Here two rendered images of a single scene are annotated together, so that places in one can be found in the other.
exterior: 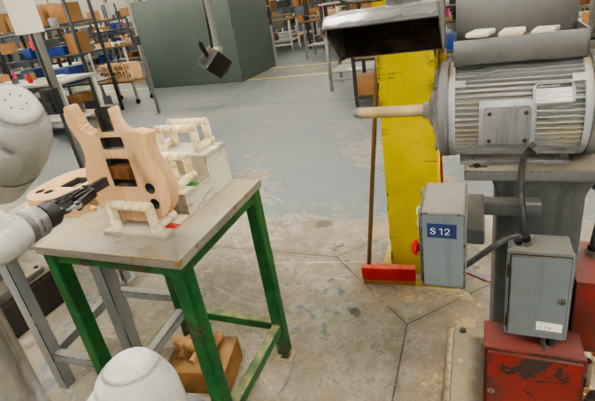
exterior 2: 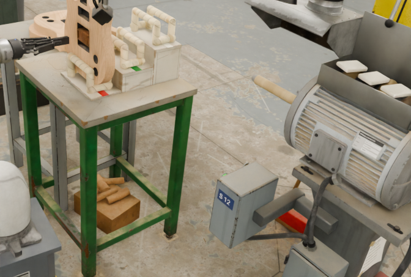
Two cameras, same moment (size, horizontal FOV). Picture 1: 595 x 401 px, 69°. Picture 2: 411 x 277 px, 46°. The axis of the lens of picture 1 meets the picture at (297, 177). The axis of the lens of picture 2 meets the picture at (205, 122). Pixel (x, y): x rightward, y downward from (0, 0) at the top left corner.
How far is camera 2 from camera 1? 0.70 m
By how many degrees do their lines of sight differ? 19
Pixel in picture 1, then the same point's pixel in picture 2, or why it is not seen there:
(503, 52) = (351, 92)
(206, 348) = (86, 192)
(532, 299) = not seen: outside the picture
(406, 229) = not seen: hidden behind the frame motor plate
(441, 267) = (220, 225)
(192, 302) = (86, 155)
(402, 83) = not seen: hidden behind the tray
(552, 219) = (342, 242)
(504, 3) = (393, 49)
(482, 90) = (324, 114)
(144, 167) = (96, 42)
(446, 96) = (299, 103)
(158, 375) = (10, 186)
